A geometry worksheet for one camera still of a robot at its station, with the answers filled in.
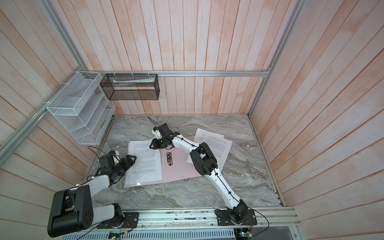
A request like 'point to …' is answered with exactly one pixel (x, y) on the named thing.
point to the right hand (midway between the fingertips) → (150, 147)
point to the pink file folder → (177, 166)
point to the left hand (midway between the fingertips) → (133, 162)
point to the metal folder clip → (169, 158)
